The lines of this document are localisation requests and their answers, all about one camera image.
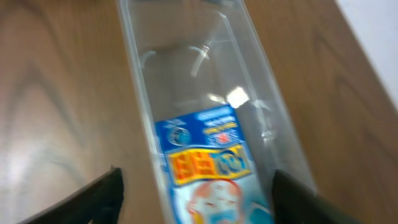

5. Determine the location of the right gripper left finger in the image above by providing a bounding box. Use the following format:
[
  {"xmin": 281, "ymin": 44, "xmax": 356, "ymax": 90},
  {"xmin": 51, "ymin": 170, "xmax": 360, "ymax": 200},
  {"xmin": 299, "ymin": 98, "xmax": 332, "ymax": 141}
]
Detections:
[{"xmin": 22, "ymin": 167, "xmax": 124, "ymax": 224}]

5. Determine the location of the clear plastic container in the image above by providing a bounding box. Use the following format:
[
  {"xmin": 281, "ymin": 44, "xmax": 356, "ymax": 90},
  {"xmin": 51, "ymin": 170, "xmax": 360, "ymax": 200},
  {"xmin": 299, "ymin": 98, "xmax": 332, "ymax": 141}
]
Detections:
[{"xmin": 119, "ymin": 0, "xmax": 316, "ymax": 223}]

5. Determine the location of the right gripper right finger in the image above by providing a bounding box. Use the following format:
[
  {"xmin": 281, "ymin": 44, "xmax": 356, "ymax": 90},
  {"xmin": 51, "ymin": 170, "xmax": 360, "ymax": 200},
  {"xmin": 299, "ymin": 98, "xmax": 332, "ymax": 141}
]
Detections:
[{"xmin": 271, "ymin": 170, "xmax": 359, "ymax": 224}]

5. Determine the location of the blue Kool Fever box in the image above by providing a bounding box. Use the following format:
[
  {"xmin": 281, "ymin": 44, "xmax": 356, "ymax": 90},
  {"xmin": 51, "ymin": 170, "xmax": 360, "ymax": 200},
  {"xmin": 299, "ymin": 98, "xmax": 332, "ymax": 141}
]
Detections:
[{"xmin": 155, "ymin": 104, "xmax": 274, "ymax": 224}]

